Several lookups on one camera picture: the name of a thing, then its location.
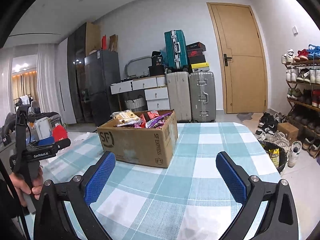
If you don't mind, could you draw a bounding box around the black cable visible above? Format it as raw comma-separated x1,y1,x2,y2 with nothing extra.
24,123,33,145

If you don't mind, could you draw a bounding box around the small cardboard box on floor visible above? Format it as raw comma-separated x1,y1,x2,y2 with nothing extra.
277,122,299,145

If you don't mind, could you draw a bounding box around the teal suitcase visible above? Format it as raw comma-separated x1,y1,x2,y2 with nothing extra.
164,30,189,71

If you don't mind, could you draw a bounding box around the silver suitcase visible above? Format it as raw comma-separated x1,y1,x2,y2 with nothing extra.
189,72,216,122

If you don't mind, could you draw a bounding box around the purple candy bag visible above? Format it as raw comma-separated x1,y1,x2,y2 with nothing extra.
116,119,141,128

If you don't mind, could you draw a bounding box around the blue checkered tablecloth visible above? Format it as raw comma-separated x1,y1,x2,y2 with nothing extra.
24,122,283,240

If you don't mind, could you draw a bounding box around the black refrigerator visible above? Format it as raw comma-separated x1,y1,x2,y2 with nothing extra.
85,50,120,127

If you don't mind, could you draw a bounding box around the red box on side table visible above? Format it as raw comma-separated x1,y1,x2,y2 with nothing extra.
52,125,68,142

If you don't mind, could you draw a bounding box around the wooden shoe rack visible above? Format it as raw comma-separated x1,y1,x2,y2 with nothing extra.
285,60,319,159

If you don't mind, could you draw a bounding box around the person's left hand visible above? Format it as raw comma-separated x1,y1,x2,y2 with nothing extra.
9,166,45,208

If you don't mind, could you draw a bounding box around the wooden door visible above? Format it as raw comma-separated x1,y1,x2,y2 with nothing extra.
207,3,267,114

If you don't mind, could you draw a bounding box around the dark glass cabinet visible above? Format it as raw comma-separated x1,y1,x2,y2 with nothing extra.
67,22,100,123

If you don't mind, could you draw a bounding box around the white drawer desk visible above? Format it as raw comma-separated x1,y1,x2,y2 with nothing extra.
111,75,170,111

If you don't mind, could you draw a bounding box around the woven laundry basket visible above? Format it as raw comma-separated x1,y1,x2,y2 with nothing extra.
125,98,148,112

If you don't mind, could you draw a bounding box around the beige suitcase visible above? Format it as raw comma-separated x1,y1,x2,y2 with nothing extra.
166,72,192,122

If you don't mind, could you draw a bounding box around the black trash bin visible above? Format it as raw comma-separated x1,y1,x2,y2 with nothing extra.
260,140,288,173

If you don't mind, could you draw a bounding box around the purple white snack bag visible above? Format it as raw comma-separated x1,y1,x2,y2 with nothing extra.
146,112,172,128

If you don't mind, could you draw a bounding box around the white curtain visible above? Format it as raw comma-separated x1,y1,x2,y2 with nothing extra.
36,44,60,113

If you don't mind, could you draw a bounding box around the red white balloon snack bag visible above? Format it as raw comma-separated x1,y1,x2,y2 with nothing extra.
140,114,146,128

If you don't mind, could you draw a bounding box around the red black candy packet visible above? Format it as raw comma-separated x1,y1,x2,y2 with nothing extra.
147,111,160,120

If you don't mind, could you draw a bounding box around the stack of shoe boxes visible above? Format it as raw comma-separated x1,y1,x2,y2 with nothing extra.
186,42,210,73

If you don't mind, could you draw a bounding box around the SF cardboard box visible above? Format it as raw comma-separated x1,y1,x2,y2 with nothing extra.
97,110,178,168

